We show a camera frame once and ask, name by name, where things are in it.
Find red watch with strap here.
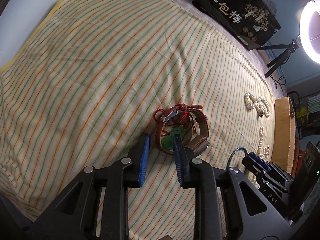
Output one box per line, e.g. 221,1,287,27
153,103,209,156

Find cardboard box tray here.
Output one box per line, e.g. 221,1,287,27
271,96,296,174

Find striped yellow bed cloth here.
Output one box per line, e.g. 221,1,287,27
0,0,278,238

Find black tripod stand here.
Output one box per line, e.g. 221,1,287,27
257,36,301,78

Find black printed gift bag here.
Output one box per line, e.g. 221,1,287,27
192,0,280,51

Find thin pearl necklace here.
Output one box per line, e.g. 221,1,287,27
246,126,271,188

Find thick twisted pearl necklace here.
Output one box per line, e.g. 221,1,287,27
244,91,271,118

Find white ring light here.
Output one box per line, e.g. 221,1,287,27
299,1,319,64

